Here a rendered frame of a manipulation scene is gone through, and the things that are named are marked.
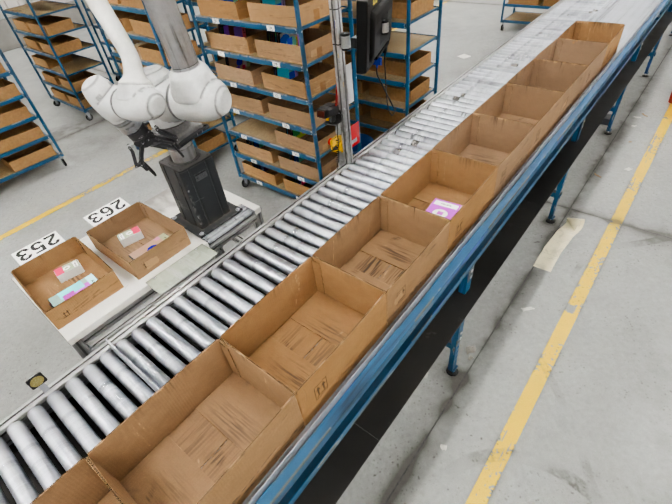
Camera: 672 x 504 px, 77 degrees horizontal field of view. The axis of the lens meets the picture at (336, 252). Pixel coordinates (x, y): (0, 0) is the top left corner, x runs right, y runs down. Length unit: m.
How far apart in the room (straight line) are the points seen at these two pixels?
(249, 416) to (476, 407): 1.29
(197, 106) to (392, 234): 0.88
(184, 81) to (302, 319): 0.95
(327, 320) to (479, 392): 1.12
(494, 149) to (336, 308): 1.20
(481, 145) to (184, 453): 1.80
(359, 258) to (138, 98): 0.91
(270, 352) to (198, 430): 0.29
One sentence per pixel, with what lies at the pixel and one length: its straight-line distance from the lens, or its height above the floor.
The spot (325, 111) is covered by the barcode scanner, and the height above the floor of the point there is 1.08.
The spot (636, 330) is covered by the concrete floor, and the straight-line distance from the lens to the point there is 2.78.
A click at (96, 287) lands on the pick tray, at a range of 1.94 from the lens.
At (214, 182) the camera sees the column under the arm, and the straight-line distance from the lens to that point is 2.06.
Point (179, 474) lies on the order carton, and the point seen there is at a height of 0.89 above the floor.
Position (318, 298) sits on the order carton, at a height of 0.89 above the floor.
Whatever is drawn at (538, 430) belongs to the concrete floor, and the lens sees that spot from 2.27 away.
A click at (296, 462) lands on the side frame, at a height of 0.91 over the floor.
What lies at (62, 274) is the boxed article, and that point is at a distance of 2.15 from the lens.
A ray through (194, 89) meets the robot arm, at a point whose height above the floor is 1.42.
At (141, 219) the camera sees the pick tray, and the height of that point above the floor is 0.76.
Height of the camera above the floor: 1.97
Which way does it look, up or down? 42 degrees down
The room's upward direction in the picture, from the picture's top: 8 degrees counter-clockwise
